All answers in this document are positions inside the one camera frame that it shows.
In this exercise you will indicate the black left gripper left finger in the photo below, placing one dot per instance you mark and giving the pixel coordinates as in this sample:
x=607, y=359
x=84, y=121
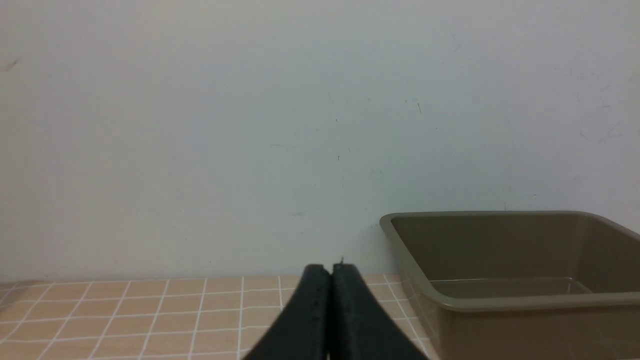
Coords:
x=300, y=330

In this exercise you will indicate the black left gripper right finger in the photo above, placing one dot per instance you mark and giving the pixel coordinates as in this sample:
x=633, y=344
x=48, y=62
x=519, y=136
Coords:
x=360, y=328

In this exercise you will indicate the olive green plastic bin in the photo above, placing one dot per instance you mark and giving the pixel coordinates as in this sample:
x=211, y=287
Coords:
x=520, y=284

